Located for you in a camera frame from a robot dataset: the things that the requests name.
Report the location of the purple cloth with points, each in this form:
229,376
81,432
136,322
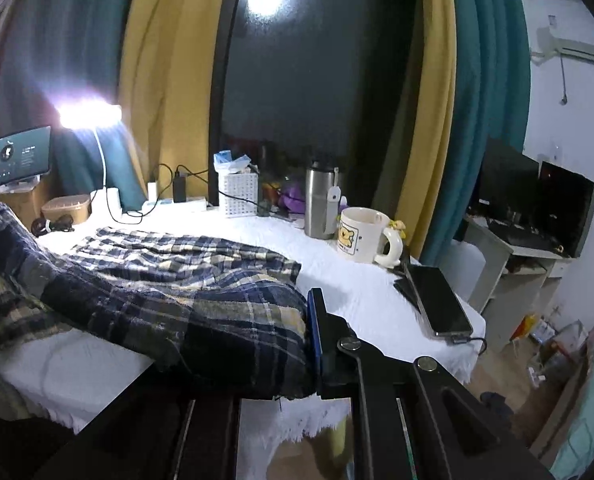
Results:
292,198

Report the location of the white power strip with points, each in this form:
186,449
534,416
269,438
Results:
191,203

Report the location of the tan lidded plastic container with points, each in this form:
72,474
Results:
78,207

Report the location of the teal curtain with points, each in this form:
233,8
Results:
53,51

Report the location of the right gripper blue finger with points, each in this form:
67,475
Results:
317,315

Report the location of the white side desk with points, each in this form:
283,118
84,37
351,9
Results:
516,281

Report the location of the black smartphone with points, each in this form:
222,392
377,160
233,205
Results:
440,308

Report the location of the white perforated basket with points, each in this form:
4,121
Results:
238,194

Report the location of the white usb charger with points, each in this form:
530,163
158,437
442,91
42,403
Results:
152,191

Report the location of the stainless steel thermos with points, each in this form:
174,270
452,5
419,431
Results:
322,198

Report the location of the tablet on stand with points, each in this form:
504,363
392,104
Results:
25,154

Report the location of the blue yellow plaid pants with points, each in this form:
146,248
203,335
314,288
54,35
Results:
229,308

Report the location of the yellow curtain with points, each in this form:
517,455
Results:
367,82

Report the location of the white textured bed cover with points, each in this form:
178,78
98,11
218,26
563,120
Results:
173,423

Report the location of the black power adapter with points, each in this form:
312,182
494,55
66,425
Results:
179,187

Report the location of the cardboard box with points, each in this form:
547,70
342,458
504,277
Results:
26,200

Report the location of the white desk lamp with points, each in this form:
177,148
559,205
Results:
92,114

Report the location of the blue tissue pack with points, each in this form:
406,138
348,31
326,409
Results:
224,163

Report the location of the cream ceramic mug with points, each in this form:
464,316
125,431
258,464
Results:
368,236

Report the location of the black computer monitor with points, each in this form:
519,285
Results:
532,204

